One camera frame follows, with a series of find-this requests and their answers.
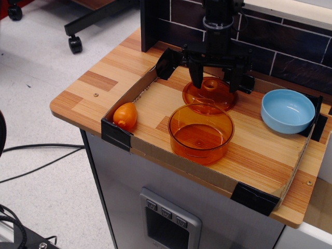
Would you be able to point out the black caster wheel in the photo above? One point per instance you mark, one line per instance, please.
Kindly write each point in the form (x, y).
(14, 11)

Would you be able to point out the orange toy carrot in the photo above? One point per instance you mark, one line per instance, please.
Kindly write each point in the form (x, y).
(125, 116)

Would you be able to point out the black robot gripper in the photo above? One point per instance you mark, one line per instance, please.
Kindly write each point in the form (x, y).
(218, 50)

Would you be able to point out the grey oven control panel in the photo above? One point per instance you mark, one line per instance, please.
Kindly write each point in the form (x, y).
(167, 225)

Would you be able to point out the black equipment corner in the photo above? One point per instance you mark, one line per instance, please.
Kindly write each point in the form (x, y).
(15, 235)

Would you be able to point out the black chair base with caster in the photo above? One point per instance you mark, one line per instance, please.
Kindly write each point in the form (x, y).
(100, 10)

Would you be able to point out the orange transparent pot lid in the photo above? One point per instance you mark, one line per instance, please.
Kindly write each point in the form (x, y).
(213, 96)

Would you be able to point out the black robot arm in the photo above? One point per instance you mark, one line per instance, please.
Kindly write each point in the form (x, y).
(219, 14)

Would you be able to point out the grey toy kitchen cabinet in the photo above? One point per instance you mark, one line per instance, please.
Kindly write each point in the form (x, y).
(120, 176)

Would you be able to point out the light blue bowl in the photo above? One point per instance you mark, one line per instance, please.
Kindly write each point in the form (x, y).
(287, 111)

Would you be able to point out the dark brick backsplash panel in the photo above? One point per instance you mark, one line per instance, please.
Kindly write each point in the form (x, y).
(286, 49)

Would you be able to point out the cardboard fence with black tape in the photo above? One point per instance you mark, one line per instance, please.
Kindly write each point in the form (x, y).
(262, 168)

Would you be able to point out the orange transparent plastic pot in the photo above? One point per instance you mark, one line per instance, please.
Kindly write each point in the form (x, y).
(200, 132)

